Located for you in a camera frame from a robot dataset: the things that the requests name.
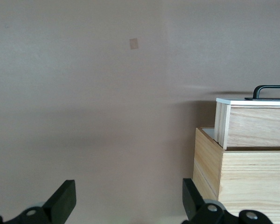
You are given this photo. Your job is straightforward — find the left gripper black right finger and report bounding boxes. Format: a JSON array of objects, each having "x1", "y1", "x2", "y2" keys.
[{"x1": 182, "y1": 178, "x2": 273, "y2": 224}]

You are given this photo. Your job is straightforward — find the wooden drawer with white front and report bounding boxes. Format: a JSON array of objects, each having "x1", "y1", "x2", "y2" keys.
[{"x1": 214, "y1": 98, "x2": 280, "y2": 150}]

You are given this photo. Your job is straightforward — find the tan tape patch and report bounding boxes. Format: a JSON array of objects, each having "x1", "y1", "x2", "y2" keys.
[{"x1": 129, "y1": 38, "x2": 140, "y2": 50}]

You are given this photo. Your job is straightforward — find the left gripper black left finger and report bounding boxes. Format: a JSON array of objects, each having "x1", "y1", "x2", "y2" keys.
[{"x1": 0, "y1": 179, "x2": 77, "y2": 224}]

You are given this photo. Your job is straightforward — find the light wooden drawer cabinet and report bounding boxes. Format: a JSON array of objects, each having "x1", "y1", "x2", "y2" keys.
[{"x1": 192, "y1": 127, "x2": 280, "y2": 224}]

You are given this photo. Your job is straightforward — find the black metal drawer handle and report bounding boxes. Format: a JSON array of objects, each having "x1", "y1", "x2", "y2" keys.
[{"x1": 244, "y1": 85, "x2": 280, "y2": 101}]

